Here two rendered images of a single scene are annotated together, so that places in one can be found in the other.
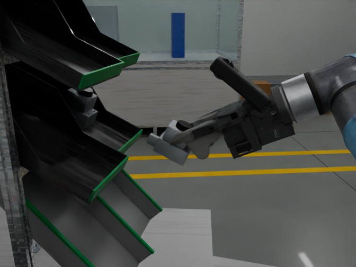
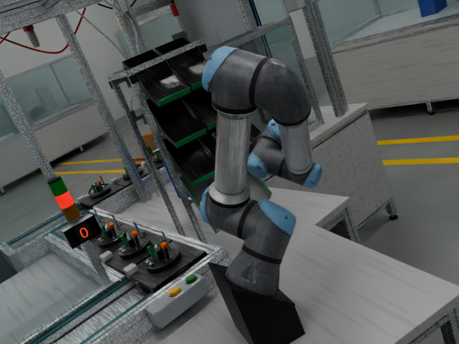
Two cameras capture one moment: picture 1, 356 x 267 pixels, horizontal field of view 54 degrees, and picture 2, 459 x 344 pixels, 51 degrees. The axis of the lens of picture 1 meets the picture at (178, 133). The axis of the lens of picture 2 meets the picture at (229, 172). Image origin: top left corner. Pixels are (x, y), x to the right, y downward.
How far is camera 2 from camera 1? 146 cm
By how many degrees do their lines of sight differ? 52
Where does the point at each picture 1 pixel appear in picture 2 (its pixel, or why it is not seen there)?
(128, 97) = not seen: outside the picture
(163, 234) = (304, 210)
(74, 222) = not seen: hidden behind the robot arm
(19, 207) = (179, 187)
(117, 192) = (252, 181)
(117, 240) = not seen: hidden behind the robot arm
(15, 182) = (175, 178)
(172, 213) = (324, 197)
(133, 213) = (258, 194)
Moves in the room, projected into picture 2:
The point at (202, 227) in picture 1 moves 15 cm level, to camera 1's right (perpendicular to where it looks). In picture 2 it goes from (329, 208) to (359, 211)
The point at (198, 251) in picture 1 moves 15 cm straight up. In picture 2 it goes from (309, 222) to (298, 189)
